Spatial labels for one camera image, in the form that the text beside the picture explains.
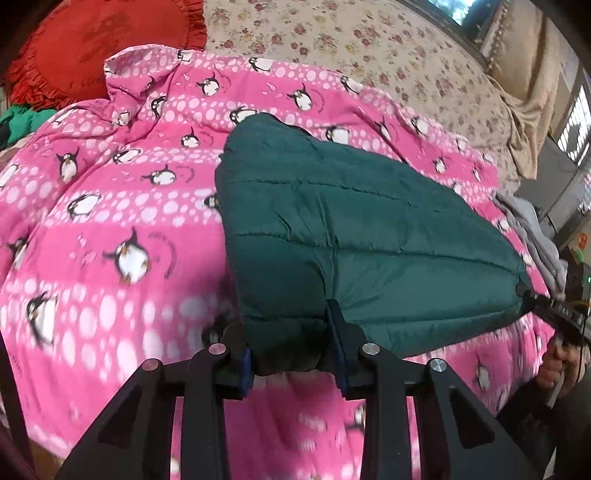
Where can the beige floral bed sheet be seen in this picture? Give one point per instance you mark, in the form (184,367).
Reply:
(382,44)

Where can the red ruffled pillow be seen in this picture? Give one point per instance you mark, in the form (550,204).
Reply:
(61,62)

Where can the person's right hand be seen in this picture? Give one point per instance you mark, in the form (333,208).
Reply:
(567,360)

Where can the dark green puffer jacket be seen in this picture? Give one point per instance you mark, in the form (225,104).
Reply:
(307,221)

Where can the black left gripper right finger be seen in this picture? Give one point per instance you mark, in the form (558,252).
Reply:
(407,402)

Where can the beige curtain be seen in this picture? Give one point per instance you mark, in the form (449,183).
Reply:
(524,64)

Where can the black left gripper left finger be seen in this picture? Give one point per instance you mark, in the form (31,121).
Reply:
(132,436)

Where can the grey garment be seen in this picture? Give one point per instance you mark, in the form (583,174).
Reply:
(521,216)

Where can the grey cabinet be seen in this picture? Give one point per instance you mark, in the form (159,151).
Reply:
(557,192)

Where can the pink penguin print quilt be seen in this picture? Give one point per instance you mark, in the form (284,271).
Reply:
(111,249)

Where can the green cloth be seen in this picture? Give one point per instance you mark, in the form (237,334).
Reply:
(19,121)

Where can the barred window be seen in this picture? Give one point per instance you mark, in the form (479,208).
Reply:
(471,19)

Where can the lattice side window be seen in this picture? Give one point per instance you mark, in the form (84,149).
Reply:
(574,138)

